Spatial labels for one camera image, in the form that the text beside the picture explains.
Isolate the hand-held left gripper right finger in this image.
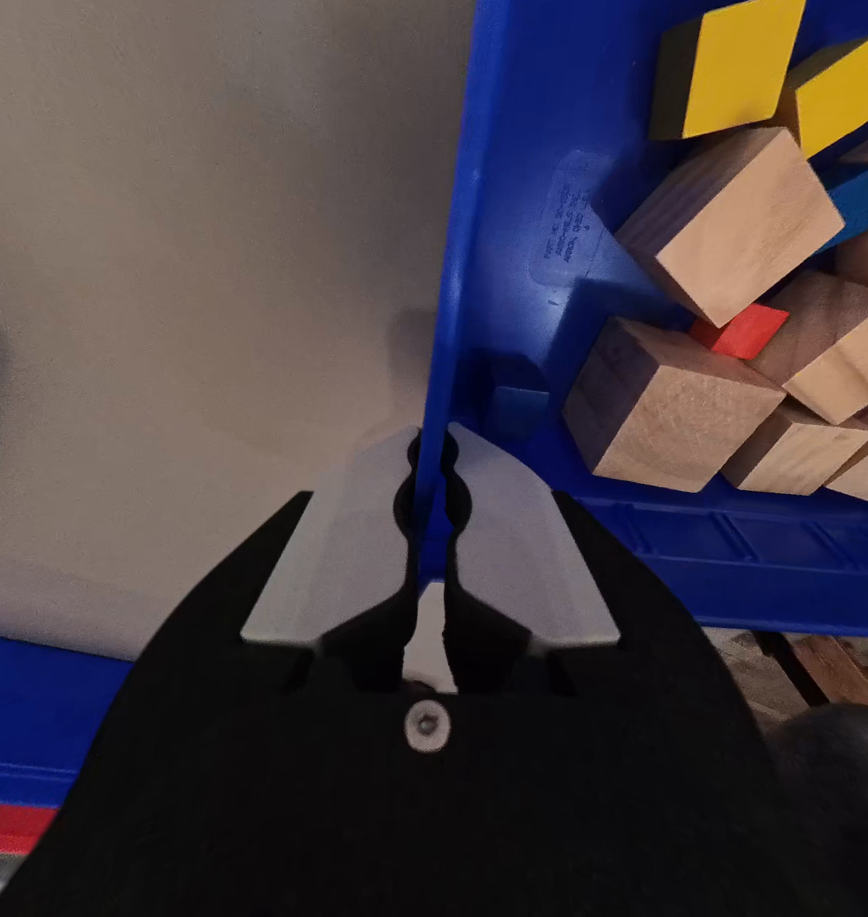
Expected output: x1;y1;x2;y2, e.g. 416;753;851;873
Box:
441;423;621;692

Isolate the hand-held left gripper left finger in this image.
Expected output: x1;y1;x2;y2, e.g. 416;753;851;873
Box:
240;426;419;692

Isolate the pile of plain wooden cubes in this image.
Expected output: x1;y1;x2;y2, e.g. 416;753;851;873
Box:
563;125;868;506

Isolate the small red cube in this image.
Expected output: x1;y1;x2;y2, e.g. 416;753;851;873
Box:
690;304;789;359

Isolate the blue plastic bin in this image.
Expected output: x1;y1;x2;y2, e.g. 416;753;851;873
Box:
412;0;868;639
0;634;135;792

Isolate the small light blue cube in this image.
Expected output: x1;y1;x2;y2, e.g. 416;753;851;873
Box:
817;165;868;253

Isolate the small yellow cube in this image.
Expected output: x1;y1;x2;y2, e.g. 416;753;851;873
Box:
649;0;807;140
774;32;868;159

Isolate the red plastic bin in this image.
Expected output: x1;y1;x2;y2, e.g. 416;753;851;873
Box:
0;802;58;855

